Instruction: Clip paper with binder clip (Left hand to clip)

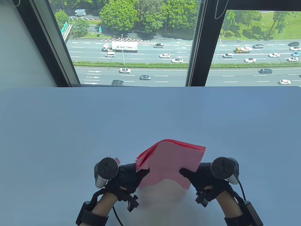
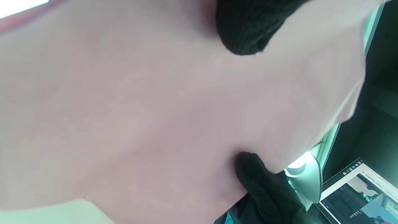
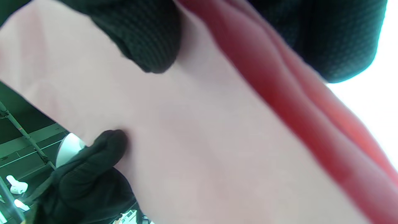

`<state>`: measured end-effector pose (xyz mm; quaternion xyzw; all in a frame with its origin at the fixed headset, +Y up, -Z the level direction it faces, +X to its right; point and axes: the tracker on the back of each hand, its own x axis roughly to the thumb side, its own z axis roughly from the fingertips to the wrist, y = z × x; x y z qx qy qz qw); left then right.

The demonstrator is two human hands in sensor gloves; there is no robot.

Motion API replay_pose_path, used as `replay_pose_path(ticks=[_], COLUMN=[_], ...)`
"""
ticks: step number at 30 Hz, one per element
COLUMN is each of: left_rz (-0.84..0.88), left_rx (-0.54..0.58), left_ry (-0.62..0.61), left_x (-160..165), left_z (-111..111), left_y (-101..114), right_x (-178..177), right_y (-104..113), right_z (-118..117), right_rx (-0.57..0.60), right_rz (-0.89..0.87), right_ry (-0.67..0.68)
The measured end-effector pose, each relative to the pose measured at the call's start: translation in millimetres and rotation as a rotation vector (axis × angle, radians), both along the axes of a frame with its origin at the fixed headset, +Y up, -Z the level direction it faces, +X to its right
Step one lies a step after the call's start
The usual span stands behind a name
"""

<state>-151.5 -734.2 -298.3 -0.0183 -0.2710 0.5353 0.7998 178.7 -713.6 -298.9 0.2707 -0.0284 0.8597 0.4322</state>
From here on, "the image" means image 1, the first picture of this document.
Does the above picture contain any person's left hand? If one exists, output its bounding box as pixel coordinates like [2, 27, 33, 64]
[105, 163, 150, 202]

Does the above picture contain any person's right hand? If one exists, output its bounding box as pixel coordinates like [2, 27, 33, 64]
[179, 162, 232, 202]

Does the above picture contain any red plastic bag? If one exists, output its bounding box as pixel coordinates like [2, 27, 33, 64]
[115, 139, 206, 190]

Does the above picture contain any person's left forearm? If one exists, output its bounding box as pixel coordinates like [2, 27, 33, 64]
[91, 191, 118, 217]

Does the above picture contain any person's right forearm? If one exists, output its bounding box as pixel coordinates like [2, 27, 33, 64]
[215, 188, 244, 219]

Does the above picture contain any black and white left glove controller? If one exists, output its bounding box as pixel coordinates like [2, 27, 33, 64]
[94, 157, 119, 189]

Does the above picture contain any black and white glove controller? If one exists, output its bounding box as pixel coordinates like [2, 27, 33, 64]
[211, 157, 240, 185]
[94, 157, 119, 189]

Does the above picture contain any black and white right glove controller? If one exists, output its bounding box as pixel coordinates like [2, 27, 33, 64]
[211, 157, 240, 185]

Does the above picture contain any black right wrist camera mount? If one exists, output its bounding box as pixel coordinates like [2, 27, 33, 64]
[195, 190, 211, 208]

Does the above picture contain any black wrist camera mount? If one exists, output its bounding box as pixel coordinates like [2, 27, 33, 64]
[121, 194, 140, 212]
[195, 190, 211, 208]

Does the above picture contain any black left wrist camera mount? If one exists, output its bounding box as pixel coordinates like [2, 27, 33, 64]
[121, 194, 140, 212]

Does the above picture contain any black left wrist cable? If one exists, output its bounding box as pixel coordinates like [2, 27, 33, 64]
[112, 206, 124, 226]

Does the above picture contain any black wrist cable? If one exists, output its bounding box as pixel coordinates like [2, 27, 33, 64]
[112, 206, 124, 226]
[237, 179, 246, 202]

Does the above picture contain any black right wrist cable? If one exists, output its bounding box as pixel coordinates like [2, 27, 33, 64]
[237, 179, 246, 202]

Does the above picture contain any black left wrist strap box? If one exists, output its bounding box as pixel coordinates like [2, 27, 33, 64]
[75, 201, 109, 226]

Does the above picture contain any black wrist strap box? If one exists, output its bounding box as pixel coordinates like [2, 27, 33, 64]
[75, 201, 109, 226]
[224, 200, 264, 226]

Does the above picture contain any black right wrist strap box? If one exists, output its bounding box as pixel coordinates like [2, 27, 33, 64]
[224, 200, 264, 226]

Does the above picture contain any dark window frame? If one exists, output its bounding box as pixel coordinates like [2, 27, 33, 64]
[16, 0, 301, 87]

